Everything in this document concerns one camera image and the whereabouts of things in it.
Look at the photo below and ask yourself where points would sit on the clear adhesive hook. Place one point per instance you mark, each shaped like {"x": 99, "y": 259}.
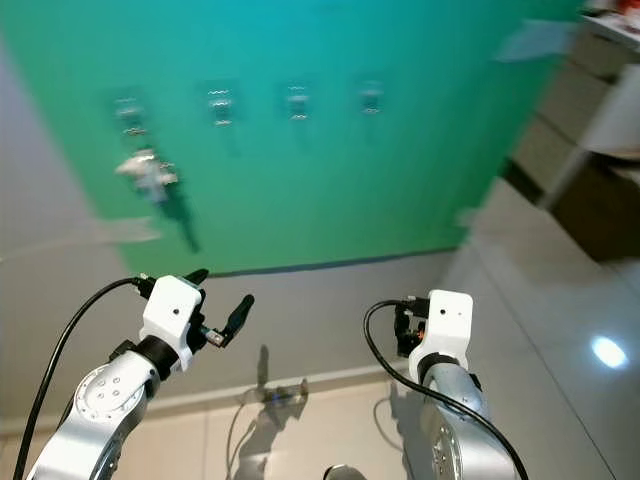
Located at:
{"x": 297, "y": 102}
{"x": 129, "y": 115}
{"x": 221, "y": 106}
{"x": 370, "y": 97}

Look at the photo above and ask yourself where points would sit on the white shelf unit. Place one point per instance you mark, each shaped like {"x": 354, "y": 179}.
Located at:
{"x": 590, "y": 200}

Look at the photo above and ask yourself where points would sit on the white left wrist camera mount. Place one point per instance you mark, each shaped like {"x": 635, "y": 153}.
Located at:
{"x": 175, "y": 305}

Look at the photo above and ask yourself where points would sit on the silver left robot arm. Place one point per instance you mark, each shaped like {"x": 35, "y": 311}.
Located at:
{"x": 95, "y": 410}

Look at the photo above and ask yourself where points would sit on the key bunch with white tag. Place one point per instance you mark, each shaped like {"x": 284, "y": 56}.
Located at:
{"x": 150, "y": 172}

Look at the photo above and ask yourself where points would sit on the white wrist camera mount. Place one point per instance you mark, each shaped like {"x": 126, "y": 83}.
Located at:
{"x": 450, "y": 320}
{"x": 175, "y": 305}

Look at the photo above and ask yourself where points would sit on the green board with hooks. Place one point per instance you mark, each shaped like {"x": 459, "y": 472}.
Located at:
{"x": 360, "y": 180}

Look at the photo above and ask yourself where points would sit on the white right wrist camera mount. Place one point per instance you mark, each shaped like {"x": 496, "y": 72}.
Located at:
{"x": 450, "y": 320}

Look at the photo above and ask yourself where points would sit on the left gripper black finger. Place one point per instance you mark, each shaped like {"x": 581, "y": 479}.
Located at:
{"x": 198, "y": 276}
{"x": 240, "y": 316}

